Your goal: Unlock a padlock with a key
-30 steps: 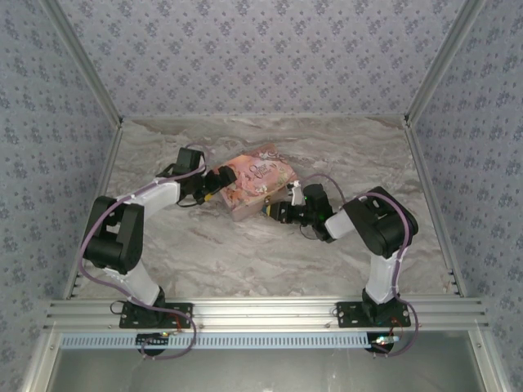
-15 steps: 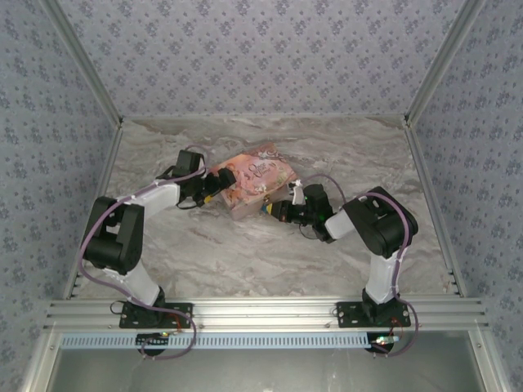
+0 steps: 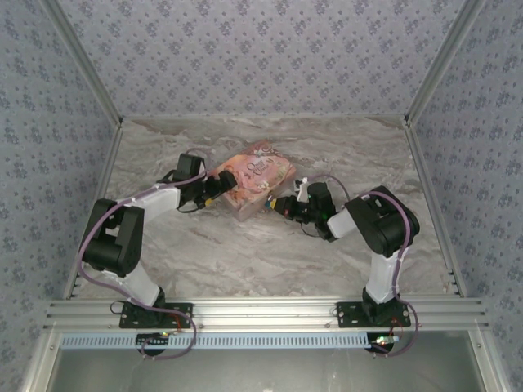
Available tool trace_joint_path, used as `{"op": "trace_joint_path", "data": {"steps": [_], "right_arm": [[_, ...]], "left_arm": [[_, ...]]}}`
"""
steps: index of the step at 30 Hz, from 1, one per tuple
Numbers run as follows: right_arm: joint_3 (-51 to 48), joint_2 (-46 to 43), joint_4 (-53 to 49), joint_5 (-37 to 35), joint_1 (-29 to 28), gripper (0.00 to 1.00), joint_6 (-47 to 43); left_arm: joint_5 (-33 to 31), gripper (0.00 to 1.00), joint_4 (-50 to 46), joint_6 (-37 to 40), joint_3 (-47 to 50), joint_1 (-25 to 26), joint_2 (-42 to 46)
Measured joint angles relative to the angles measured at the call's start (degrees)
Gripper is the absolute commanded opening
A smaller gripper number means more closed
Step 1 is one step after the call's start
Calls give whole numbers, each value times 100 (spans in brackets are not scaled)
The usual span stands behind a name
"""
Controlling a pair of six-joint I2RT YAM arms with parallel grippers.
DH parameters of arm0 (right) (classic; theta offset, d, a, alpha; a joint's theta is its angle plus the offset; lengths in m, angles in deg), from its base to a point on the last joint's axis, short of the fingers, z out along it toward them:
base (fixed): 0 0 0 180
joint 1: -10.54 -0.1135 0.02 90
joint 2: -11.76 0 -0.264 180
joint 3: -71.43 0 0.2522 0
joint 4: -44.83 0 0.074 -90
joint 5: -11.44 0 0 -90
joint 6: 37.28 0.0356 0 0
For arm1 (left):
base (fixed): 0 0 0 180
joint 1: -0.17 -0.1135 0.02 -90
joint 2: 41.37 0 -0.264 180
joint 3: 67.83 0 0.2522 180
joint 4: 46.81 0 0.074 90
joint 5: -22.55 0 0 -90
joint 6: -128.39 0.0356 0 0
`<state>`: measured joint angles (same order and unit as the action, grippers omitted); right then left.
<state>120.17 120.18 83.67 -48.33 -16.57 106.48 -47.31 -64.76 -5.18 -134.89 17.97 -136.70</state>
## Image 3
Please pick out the pink diary box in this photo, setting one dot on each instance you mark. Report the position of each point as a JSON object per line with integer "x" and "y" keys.
{"x": 253, "y": 179}

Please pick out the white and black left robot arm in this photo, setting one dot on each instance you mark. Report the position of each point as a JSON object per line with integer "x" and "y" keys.
{"x": 159, "y": 202}

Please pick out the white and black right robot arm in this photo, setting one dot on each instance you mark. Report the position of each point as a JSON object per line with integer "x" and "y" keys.
{"x": 384, "y": 277}

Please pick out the black controller board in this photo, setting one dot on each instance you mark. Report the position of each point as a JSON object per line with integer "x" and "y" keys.
{"x": 151, "y": 339}
{"x": 382, "y": 342}

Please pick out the grey metal panel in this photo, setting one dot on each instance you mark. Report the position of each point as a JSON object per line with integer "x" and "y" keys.
{"x": 265, "y": 371}

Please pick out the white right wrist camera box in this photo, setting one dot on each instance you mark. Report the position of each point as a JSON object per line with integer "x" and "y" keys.
{"x": 302, "y": 190}

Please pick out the aluminium side rail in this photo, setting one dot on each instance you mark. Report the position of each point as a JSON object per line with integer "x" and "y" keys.
{"x": 103, "y": 183}
{"x": 425, "y": 183}

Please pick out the aluminium mounting rail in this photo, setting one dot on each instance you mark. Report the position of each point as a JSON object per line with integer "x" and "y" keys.
{"x": 265, "y": 312}

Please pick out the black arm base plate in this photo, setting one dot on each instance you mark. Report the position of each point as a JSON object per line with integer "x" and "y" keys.
{"x": 351, "y": 316}
{"x": 130, "y": 320}

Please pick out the aluminium frame post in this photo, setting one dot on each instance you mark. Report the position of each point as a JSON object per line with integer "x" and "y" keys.
{"x": 86, "y": 61}
{"x": 442, "y": 61}

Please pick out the aluminium frame upright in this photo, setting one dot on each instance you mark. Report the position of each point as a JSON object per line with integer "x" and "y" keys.
{"x": 41, "y": 363}
{"x": 486, "y": 363}

